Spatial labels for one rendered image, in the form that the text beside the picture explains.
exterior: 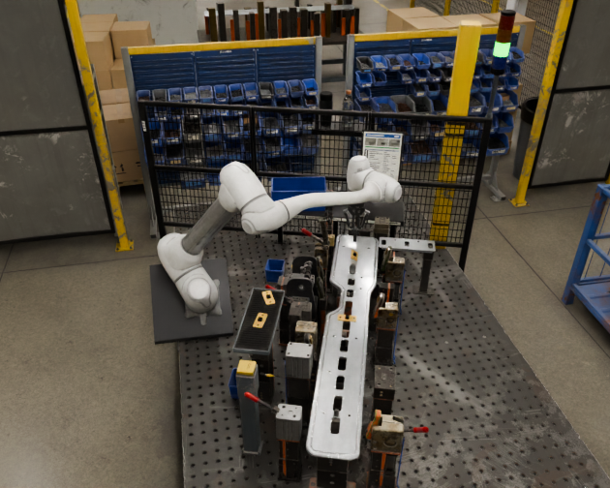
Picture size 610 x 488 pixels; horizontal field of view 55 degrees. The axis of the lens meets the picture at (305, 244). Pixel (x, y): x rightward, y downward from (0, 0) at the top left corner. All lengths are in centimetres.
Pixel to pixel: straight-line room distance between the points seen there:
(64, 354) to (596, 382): 334
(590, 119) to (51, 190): 444
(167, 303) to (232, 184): 87
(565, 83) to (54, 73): 389
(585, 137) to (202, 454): 437
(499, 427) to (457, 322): 65
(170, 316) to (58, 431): 107
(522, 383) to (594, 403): 111
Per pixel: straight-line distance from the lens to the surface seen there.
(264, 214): 234
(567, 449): 273
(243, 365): 219
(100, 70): 679
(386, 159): 330
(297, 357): 228
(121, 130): 549
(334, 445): 216
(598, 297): 450
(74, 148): 463
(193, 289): 273
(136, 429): 360
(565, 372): 409
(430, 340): 300
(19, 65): 446
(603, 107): 573
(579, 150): 581
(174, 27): 924
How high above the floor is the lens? 272
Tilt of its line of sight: 34 degrees down
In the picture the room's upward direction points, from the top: straight up
